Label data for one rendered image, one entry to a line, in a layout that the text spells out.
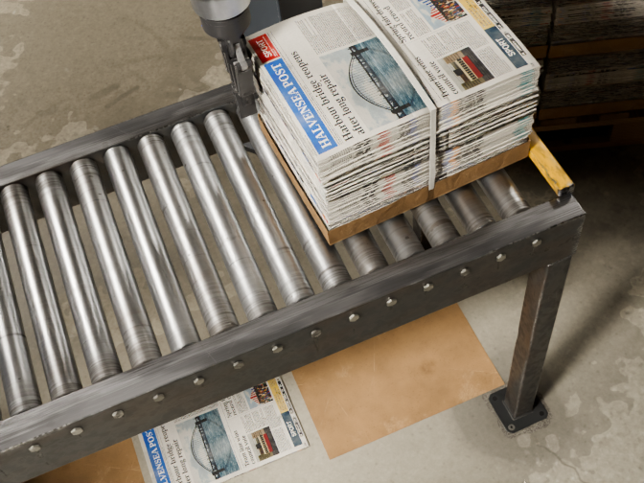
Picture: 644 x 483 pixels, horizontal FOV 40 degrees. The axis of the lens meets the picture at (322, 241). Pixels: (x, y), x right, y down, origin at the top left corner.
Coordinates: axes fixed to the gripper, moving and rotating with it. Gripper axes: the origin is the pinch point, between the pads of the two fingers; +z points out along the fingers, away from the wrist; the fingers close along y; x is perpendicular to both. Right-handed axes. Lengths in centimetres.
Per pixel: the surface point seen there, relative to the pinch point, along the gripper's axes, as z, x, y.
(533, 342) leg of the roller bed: 54, -39, -37
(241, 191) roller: 13.4, 5.5, -7.4
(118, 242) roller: 13.8, 28.2, -8.1
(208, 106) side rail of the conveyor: 13.0, 4.6, 13.7
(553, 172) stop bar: 11, -43, -29
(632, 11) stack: 43, -100, 25
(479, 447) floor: 93, -28, -40
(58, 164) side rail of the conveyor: 13.0, 33.7, 13.0
